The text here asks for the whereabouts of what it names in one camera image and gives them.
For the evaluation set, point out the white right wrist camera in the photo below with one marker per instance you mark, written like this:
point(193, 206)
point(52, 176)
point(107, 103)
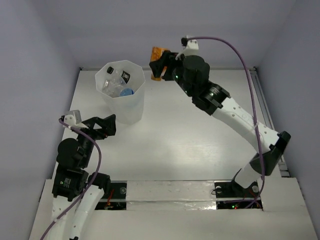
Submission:
point(190, 46)

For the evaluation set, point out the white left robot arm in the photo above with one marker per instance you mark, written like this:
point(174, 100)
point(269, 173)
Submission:
point(78, 185)

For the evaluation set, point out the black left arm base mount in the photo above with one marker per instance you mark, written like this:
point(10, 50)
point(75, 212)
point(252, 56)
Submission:
point(115, 200)

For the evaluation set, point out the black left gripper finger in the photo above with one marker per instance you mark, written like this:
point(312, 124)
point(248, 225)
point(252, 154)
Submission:
point(94, 123)
point(108, 125)

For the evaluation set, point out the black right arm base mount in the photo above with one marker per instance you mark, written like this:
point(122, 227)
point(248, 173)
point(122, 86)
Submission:
point(230, 195)

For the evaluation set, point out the blue label water bottle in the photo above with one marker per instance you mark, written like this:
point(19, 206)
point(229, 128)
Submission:
point(126, 92)

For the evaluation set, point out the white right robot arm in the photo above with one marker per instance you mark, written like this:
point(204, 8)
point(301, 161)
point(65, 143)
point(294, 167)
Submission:
point(191, 73)

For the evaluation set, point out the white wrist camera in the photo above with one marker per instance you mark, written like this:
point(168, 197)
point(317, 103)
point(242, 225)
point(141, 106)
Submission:
point(72, 118)
point(190, 46)

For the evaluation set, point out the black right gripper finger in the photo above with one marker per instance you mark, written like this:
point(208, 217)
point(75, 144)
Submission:
point(157, 66)
point(163, 73)

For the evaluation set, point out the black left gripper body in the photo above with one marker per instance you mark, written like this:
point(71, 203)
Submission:
point(92, 130)

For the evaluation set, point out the black label small bottle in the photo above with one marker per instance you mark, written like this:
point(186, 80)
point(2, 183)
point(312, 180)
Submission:
point(124, 75)

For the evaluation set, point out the clear bottle blue cap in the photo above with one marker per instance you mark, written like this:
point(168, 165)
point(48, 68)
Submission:
point(112, 87)

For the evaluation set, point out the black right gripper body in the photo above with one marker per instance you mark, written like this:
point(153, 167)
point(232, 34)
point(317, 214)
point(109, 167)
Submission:
point(174, 69)

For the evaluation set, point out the white translucent bin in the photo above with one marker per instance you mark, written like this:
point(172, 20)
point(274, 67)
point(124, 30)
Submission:
point(128, 109)

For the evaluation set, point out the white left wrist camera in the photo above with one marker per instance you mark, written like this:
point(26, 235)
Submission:
point(72, 118)

